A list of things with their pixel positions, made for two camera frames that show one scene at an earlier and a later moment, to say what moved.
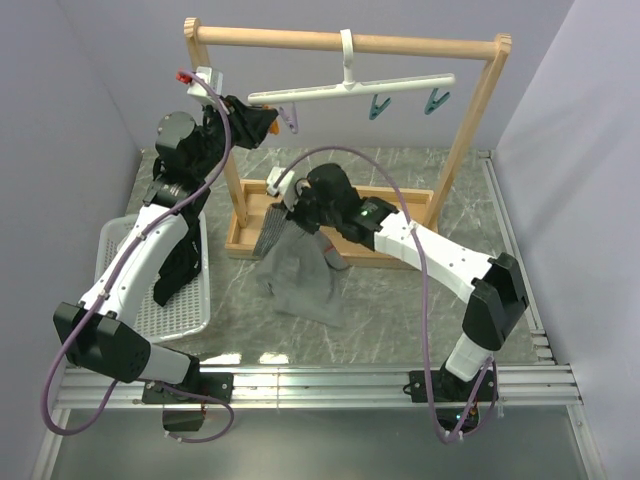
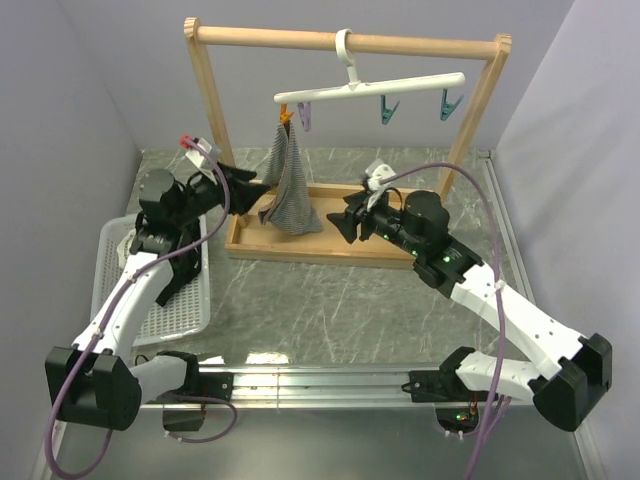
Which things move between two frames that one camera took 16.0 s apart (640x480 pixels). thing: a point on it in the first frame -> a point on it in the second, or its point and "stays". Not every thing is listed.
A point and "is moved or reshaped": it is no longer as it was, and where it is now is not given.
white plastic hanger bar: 350,88 is moved or reshaped
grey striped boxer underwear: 295,268 is moved or reshaped
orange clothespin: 274,128 -> 285,115
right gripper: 296,217 -> 347,222
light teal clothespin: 432,104 -> 446,107
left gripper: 251,123 -> 242,195
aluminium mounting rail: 326,387 stays
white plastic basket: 186,313 stays
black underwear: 183,264 stays
